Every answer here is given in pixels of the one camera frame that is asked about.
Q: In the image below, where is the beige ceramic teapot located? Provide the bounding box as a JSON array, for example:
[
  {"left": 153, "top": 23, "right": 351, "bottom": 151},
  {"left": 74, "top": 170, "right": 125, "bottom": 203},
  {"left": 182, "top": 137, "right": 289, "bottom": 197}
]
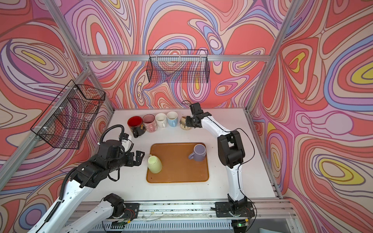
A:
[{"left": 180, "top": 116, "right": 191, "bottom": 131}]

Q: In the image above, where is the light blue mug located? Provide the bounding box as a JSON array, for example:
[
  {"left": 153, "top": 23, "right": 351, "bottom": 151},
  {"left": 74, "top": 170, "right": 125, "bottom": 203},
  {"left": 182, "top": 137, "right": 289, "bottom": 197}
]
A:
[{"left": 166, "top": 111, "right": 178, "bottom": 127}]

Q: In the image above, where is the purple mug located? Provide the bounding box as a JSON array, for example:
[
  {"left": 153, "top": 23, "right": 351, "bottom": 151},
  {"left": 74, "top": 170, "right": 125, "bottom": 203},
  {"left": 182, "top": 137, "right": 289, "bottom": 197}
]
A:
[{"left": 188, "top": 144, "right": 207, "bottom": 162}]

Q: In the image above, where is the black red mug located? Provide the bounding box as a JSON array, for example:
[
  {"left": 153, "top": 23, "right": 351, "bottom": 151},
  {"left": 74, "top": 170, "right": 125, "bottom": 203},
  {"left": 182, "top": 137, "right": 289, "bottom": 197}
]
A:
[{"left": 127, "top": 116, "right": 146, "bottom": 138}]

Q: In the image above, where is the white cream mug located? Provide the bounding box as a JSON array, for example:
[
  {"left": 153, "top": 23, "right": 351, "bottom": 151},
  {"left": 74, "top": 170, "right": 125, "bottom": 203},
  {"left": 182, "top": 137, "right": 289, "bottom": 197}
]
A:
[{"left": 155, "top": 113, "right": 168, "bottom": 129}]

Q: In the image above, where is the pink floral mug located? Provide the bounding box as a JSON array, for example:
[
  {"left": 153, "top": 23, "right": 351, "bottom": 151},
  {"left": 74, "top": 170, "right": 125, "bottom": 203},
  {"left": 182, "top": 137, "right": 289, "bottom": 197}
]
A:
[{"left": 142, "top": 114, "right": 157, "bottom": 133}]

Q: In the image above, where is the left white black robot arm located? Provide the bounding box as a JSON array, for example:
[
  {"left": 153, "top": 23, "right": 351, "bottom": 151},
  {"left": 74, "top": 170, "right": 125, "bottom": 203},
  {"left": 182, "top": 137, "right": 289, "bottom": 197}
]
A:
[{"left": 30, "top": 124, "right": 145, "bottom": 233}]

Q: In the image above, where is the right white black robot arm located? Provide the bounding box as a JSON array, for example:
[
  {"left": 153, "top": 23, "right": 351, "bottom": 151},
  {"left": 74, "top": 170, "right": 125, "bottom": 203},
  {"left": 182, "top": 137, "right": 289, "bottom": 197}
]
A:
[{"left": 186, "top": 103, "right": 255, "bottom": 219}]

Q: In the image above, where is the light green mug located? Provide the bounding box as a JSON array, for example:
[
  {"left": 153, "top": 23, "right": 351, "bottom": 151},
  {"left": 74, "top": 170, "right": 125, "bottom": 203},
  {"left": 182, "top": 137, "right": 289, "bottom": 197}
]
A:
[{"left": 148, "top": 155, "right": 163, "bottom": 174}]

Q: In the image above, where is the orange brown serving tray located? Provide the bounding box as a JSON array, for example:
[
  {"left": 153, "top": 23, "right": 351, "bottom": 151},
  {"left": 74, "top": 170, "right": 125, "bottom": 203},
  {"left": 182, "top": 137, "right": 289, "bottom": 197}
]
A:
[{"left": 146, "top": 142, "right": 209, "bottom": 183}]

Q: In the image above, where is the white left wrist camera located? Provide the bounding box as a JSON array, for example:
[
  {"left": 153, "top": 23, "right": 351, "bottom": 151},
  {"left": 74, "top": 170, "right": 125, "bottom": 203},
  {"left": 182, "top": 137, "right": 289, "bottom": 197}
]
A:
[{"left": 119, "top": 133, "right": 132, "bottom": 151}]

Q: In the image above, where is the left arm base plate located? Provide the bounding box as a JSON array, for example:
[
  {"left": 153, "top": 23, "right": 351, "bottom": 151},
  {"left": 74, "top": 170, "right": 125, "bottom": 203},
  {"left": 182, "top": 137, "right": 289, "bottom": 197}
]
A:
[{"left": 112, "top": 203, "right": 140, "bottom": 220}]

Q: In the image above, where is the back black wire basket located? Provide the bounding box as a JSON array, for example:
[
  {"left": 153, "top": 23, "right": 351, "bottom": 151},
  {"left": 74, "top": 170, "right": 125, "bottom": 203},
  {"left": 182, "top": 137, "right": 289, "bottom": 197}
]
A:
[{"left": 146, "top": 49, "right": 210, "bottom": 83}]

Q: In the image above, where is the black wire basket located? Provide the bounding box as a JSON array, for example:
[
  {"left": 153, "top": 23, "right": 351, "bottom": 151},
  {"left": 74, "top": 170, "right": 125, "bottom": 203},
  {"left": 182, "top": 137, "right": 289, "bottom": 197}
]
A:
[
  {"left": 146, "top": 49, "right": 210, "bottom": 83},
  {"left": 30, "top": 80, "right": 106, "bottom": 150}
]

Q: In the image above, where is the left black wire basket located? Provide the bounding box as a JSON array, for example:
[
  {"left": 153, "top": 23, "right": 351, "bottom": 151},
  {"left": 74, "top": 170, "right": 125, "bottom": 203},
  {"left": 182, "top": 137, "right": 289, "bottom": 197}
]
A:
[{"left": 30, "top": 80, "right": 106, "bottom": 150}]

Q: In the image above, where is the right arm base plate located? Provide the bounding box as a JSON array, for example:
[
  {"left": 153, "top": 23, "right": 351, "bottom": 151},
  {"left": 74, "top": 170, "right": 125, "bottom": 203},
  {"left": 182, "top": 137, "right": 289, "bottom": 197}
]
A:
[{"left": 210, "top": 202, "right": 255, "bottom": 219}]

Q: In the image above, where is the aluminium rail with vents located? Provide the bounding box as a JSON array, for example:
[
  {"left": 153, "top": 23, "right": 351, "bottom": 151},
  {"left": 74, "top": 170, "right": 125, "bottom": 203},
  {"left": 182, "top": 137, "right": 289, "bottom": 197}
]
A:
[{"left": 52, "top": 199, "right": 298, "bottom": 233}]

